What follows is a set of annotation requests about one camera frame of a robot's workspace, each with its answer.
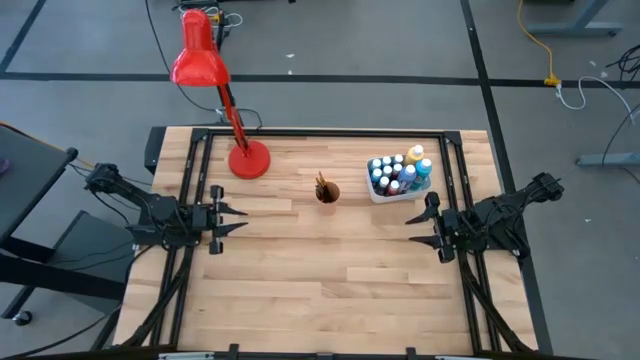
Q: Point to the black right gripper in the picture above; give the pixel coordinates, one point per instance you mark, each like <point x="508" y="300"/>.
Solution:
<point x="444" y="227"/>

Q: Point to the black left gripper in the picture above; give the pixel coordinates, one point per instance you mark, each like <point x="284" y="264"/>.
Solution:
<point x="210" y="219"/>

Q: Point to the white plastic storage bin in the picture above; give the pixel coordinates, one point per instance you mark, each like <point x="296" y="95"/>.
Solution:
<point x="400" y="196"/>

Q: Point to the large sky blue paint bottle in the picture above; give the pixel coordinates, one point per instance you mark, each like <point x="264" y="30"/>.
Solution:
<point x="424" y="167"/>

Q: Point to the small brown paint bottle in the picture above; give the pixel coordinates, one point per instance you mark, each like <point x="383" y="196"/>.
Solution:
<point x="383" y="182"/>

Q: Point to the small blue paint bottle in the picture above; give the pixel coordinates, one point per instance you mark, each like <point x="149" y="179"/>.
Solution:
<point x="398" y="158"/>
<point x="386" y="160"/>

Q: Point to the large yellow paint bottle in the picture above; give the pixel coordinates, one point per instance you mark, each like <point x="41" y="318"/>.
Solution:
<point x="415" y="154"/>

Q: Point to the black paintbrush dark bristles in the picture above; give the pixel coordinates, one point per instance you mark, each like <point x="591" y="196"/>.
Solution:
<point x="326" y="195"/>
<point x="323" y="197"/>
<point x="320" y="194"/>

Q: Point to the thin black orange-tip paintbrush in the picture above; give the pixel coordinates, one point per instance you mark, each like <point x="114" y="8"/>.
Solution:
<point x="321" y="184"/>
<point x="320" y="181"/>

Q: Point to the black paintbrush silver ferrule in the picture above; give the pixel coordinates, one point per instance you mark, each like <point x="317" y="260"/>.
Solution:
<point x="325" y="190"/>
<point x="323" y="186"/>

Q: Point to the terracotta orange cup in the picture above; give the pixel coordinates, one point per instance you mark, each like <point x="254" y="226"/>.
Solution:
<point x="329" y="205"/>

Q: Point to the wide orange-bristle paintbrush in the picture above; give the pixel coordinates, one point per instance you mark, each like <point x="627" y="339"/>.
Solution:
<point x="322" y="176"/>

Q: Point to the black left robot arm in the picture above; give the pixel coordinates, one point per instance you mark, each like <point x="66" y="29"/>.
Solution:
<point x="145" y="205"/>

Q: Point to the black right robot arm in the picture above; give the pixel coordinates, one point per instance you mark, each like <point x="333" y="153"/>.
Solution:
<point x="505" y="212"/>

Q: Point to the red desk lamp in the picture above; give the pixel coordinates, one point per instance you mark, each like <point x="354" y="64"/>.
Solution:
<point x="200" y="60"/>

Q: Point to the grey metal floor foot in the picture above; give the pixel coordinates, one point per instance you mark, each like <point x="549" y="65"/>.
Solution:
<point x="607" y="160"/>

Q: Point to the dark grey side table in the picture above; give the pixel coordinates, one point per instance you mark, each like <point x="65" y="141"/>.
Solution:
<point x="25" y="170"/>

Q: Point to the black table side bracket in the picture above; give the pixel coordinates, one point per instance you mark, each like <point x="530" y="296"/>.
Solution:
<point x="155" y="150"/>

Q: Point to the black aluminium table frame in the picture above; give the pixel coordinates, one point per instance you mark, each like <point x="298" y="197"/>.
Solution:
<point x="325" y="133"/>

